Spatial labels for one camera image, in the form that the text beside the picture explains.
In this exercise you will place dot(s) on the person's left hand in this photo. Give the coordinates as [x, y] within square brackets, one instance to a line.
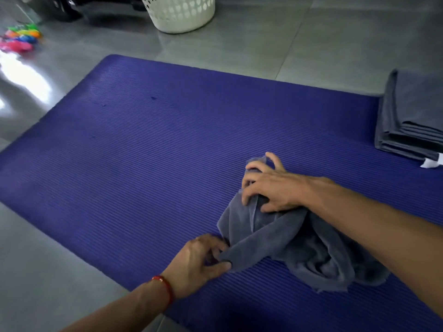
[193, 266]

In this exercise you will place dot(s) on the person's right hand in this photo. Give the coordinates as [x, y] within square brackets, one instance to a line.
[283, 190]

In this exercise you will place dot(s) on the purple ribbed mat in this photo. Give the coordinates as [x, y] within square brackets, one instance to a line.
[138, 152]

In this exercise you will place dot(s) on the person's left forearm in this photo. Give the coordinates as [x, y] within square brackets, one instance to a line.
[121, 311]

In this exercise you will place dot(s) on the person's right forearm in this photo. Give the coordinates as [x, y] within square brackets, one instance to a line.
[387, 231]

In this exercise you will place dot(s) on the white perforated laundry basket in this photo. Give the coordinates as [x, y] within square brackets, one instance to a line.
[180, 13]

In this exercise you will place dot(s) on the maroon padded gym machine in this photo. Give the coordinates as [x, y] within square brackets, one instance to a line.
[86, 6]

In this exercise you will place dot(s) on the pink plastic toy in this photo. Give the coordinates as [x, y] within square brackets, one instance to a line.
[15, 46]

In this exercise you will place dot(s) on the colourful small dumbbells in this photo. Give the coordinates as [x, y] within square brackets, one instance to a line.
[26, 31]

